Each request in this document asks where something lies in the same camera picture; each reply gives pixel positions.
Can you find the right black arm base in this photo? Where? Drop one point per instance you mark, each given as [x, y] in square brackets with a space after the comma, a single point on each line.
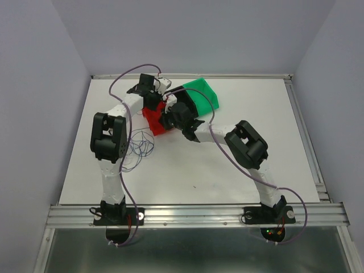
[273, 227]

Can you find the right side aluminium rail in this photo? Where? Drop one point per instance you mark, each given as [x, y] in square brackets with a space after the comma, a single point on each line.
[307, 144]

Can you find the front aluminium rail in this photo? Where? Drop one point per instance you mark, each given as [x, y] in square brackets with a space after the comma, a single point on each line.
[192, 216]

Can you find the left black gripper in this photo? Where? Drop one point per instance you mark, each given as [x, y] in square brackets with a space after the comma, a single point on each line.
[159, 97]

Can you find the aluminium rail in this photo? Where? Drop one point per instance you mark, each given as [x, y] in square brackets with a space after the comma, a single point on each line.
[196, 75]
[192, 216]
[307, 144]

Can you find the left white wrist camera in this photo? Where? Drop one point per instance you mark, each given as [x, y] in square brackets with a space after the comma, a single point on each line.
[162, 85]

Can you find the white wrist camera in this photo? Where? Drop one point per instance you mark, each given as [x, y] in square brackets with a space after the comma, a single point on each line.
[162, 85]
[170, 99]

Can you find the red plastic bin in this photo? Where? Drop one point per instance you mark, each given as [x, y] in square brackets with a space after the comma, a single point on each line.
[154, 118]

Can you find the green plastic bin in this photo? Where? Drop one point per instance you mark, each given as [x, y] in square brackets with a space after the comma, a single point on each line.
[199, 89]

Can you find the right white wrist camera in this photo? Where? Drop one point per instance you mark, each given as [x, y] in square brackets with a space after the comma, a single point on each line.
[170, 99]

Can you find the black plastic bin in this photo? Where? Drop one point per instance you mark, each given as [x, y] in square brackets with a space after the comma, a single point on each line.
[184, 97]

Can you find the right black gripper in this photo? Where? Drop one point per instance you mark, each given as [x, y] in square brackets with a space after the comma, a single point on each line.
[164, 118]

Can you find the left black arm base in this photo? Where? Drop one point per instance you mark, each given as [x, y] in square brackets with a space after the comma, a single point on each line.
[121, 222]

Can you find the back aluminium rail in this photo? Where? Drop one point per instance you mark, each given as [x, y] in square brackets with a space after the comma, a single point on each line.
[196, 75]

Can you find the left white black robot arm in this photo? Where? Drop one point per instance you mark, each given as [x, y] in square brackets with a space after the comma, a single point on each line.
[109, 143]

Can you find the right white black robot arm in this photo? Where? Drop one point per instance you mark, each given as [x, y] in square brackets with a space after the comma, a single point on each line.
[248, 148]

